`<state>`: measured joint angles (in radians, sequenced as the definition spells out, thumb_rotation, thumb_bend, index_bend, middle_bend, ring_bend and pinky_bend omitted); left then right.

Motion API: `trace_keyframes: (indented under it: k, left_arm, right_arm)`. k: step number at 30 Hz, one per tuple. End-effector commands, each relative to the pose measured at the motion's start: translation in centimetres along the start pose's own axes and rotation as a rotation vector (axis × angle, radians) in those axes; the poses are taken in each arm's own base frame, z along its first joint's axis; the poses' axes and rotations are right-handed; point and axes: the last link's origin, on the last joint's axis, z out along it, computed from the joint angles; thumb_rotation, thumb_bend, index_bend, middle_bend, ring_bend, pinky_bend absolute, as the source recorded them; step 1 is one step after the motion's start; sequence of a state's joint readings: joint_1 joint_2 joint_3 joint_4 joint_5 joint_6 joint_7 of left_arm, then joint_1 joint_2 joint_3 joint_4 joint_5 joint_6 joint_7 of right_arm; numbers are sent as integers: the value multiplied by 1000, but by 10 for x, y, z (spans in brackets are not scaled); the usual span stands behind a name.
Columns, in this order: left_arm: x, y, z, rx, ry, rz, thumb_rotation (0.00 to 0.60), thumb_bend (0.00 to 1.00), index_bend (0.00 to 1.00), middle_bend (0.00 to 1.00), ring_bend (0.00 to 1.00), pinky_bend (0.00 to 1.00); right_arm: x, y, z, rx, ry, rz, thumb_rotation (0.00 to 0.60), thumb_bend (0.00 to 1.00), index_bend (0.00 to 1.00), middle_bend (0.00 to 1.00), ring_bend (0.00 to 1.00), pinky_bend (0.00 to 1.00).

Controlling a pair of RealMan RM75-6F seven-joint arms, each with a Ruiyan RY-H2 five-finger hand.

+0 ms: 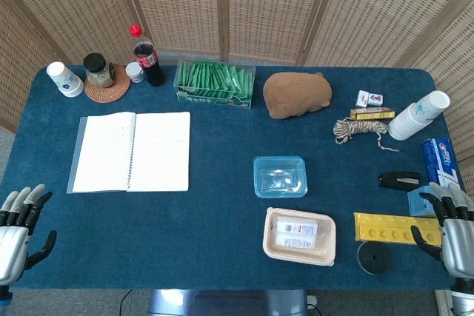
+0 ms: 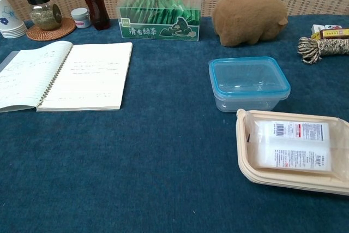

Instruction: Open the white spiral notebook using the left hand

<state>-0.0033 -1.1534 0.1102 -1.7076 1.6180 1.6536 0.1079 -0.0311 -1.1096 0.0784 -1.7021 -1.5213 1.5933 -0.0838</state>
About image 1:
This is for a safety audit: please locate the light blue small box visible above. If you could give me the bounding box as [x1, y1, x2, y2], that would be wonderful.
[407, 182, 440, 218]

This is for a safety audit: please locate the beige food tray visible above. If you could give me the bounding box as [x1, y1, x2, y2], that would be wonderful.
[262, 206, 337, 267]

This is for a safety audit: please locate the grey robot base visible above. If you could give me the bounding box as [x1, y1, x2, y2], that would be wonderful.
[147, 289, 310, 316]

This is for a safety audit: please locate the blue white toothpaste box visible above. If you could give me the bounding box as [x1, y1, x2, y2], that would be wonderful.
[421, 138, 462, 188]

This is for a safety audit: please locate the coiled speckled rope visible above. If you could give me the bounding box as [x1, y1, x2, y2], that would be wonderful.
[332, 117, 400, 153]

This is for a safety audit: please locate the brown plush capybara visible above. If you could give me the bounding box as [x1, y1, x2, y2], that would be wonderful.
[262, 71, 333, 120]

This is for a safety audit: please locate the black stapler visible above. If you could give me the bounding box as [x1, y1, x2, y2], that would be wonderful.
[378, 171, 421, 189]

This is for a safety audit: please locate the paper cup stack blue print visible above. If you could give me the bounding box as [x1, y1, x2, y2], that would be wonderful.
[387, 90, 451, 141]

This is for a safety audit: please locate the black tape roll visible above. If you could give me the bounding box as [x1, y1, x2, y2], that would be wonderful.
[356, 241, 393, 276]

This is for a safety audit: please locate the paper cup stack blue flower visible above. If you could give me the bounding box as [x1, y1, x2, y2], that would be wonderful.
[46, 61, 85, 98]

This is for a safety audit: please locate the black cable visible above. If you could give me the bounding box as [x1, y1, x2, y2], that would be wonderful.
[118, 289, 133, 316]

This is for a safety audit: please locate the glass jar black lid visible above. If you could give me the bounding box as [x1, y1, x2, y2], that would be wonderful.
[82, 52, 116, 89]

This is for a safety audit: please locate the small white cream jar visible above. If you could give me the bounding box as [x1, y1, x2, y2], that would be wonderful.
[124, 61, 146, 84]

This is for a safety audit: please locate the blue table cloth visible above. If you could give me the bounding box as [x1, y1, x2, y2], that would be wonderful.
[0, 64, 462, 291]

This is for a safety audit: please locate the clear container blue lid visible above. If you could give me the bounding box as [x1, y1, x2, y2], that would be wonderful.
[253, 155, 309, 199]

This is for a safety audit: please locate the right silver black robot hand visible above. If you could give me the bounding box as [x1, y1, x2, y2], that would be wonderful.
[410, 181, 474, 280]

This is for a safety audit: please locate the woven rattan folding screen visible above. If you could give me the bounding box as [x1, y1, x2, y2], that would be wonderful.
[0, 0, 474, 198]

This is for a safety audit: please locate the long yellow red box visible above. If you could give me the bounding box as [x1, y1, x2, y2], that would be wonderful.
[350, 107, 396, 121]

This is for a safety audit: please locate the cola bottle red cap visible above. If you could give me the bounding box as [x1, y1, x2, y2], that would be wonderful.
[129, 24, 167, 87]

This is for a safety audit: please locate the yellow tray with round holes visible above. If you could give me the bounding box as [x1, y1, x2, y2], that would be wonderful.
[353, 212, 444, 246]

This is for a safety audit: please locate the round woven rattan coaster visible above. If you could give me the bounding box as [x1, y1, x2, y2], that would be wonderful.
[84, 63, 132, 104]

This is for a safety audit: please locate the white spiral notebook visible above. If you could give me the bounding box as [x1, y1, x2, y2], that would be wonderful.
[66, 111, 192, 195]

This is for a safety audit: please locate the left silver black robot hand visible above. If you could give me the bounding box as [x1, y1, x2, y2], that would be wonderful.
[0, 184, 59, 286]

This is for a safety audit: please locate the green tea bag box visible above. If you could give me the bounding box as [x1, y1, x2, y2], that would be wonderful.
[173, 58, 257, 110]

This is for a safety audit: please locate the white labelled packet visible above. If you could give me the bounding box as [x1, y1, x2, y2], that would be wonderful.
[274, 219, 319, 250]

